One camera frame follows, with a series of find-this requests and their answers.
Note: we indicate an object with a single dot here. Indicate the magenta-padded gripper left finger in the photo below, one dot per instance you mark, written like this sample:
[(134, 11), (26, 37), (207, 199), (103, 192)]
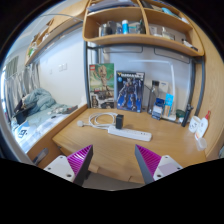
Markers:
[(58, 166)]

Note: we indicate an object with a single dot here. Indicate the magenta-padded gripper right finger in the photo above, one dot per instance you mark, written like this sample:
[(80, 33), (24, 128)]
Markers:
[(168, 165)]

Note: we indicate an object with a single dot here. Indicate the black charger block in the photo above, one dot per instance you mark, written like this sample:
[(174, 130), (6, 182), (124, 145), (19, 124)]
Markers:
[(119, 121)]

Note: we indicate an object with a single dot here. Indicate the clear plastic small container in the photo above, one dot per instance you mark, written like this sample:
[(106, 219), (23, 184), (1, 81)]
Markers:
[(201, 144)]

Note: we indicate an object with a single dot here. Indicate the white mug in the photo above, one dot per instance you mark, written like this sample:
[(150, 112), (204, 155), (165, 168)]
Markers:
[(194, 125)]

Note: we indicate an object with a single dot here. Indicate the white power strip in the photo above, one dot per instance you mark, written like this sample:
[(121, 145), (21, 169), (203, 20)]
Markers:
[(131, 133)]

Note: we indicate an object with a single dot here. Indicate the white glue bottle red cap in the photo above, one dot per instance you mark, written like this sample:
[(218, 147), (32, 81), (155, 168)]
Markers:
[(202, 128)]

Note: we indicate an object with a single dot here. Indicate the black cylindrical device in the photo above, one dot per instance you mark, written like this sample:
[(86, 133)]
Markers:
[(186, 116)]

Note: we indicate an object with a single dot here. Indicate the dark green round container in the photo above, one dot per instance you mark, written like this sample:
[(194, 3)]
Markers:
[(180, 114)]

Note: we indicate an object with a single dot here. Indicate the green patterned cloth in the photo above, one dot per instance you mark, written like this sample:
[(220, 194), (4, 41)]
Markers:
[(221, 152)]

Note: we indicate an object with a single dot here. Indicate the dark blue small box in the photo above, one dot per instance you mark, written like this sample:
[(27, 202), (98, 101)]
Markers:
[(157, 109)]

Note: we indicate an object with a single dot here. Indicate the bed with teal bedding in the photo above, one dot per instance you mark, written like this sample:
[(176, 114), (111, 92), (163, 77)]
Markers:
[(40, 111)]

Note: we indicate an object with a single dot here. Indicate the light blue and orange carton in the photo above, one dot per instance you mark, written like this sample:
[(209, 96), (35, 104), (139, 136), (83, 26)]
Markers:
[(168, 105)]

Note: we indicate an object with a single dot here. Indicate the white desk lamp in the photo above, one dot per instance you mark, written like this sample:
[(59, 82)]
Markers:
[(173, 86)]

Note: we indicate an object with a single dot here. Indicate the blue robot model box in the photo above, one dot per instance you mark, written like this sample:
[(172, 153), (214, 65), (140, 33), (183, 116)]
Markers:
[(130, 91)]

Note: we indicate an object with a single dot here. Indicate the grey curtain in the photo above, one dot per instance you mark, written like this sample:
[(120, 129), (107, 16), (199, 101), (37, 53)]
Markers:
[(13, 86)]

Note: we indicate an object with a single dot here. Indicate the green tree figure toy box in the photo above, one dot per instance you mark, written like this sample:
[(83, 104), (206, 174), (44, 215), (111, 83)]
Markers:
[(101, 83)]

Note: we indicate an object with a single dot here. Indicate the wooden shelf unit with items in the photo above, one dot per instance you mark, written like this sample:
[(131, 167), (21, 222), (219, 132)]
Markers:
[(133, 39)]

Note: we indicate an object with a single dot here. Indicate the dark grey metal frame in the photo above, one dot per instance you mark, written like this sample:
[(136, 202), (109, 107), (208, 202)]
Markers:
[(199, 83)]

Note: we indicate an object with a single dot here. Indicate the white wall switch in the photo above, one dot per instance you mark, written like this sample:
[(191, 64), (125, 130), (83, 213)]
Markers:
[(63, 67)]

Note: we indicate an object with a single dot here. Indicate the wooden bunk bed rail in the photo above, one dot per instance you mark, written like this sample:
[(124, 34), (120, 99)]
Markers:
[(56, 30)]

